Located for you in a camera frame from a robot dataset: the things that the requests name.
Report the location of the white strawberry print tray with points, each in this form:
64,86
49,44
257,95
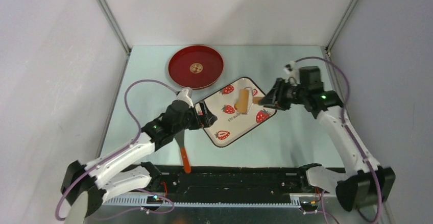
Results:
232,125

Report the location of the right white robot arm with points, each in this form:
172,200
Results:
364,182

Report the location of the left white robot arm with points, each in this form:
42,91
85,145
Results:
108,177

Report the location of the round red lacquer tray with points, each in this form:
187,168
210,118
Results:
196,67

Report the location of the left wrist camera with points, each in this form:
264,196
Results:
185,96

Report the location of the orange handled metal scraper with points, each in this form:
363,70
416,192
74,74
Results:
180,140

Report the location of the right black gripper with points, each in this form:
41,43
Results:
275,98

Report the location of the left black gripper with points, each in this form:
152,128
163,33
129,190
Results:
204,120

